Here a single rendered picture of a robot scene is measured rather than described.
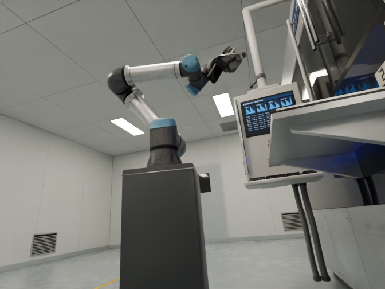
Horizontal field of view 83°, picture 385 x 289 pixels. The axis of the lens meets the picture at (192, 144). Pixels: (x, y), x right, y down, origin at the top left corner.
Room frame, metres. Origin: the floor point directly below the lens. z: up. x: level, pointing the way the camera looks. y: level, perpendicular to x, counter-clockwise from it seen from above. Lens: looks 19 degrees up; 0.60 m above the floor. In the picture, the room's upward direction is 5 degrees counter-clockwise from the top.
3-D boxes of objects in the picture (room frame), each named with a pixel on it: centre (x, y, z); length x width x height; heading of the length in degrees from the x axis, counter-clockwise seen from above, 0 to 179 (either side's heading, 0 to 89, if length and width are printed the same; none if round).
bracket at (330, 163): (1.09, -0.63, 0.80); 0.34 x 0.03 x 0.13; 74
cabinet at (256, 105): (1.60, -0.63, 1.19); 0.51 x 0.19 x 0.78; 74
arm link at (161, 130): (0.85, 0.12, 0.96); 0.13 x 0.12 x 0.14; 171
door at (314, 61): (1.15, -0.83, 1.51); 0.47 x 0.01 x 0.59; 164
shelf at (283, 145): (0.85, -0.57, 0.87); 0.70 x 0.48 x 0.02; 164
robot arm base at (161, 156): (0.85, 0.12, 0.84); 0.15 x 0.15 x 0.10
